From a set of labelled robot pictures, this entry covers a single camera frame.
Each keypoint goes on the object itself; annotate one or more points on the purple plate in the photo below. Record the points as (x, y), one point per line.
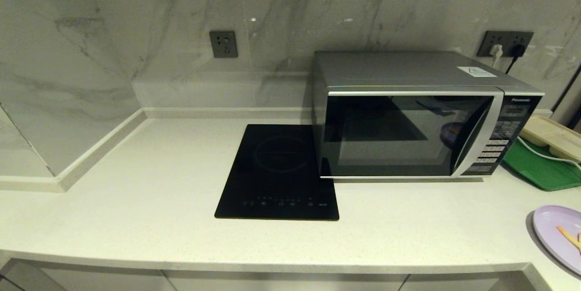
(551, 232)

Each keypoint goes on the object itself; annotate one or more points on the microwave door with glass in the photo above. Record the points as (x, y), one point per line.
(399, 136)

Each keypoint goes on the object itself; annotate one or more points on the black induction cooktop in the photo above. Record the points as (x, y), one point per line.
(272, 168)

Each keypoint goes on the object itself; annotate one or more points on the orange french fry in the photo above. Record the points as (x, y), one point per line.
(567, 234)

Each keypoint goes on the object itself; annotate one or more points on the silver microwave oven body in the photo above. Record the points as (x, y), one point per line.
(386, 68)

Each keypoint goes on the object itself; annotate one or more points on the beige power strip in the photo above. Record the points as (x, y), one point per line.
(549, 134)

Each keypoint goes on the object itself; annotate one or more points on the dark metal frame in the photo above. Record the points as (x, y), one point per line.
(569, 100)

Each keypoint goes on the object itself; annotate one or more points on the grey wall socket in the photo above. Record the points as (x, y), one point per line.
(488, 38)
(522, 37)
(223, 44)

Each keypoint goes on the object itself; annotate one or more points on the white cabinet corner panel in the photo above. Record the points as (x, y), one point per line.
(18, 278)

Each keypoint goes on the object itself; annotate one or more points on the white sticker label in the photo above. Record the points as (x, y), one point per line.
(476, 71)

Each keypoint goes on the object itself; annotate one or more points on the white power plug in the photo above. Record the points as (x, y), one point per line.
(496, 50)

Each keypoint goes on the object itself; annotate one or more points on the green plastic tray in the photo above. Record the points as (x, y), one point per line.
(535, 170)

